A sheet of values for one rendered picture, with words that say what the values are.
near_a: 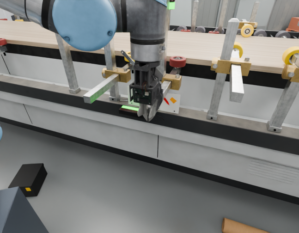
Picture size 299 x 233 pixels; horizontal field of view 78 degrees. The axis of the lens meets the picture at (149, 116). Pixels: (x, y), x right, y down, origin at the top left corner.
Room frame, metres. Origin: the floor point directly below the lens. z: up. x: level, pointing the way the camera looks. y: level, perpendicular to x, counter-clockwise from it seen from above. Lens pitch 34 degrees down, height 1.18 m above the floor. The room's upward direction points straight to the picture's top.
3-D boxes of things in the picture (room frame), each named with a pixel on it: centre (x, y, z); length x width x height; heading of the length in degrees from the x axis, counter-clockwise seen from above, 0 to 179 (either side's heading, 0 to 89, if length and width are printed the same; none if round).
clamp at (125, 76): (0.86, 0.16, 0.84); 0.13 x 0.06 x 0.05; 70
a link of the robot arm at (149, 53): (0.51, 0.00, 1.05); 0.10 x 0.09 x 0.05; 70
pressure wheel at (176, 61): (0.91, -0.14, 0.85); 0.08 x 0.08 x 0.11
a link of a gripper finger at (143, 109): (0.51, 0.02, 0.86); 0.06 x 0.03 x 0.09; 160
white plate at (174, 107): (0.77, -0.02, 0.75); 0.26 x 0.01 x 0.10; 70
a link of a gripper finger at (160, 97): (0.51, -0.02, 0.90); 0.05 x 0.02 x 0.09; 70
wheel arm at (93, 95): (0.81, 0.16, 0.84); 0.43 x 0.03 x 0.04; 160
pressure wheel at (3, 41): (1.34, 1.03, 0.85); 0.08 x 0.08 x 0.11
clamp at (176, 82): (0.78, -0.07, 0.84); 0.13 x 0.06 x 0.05; 70
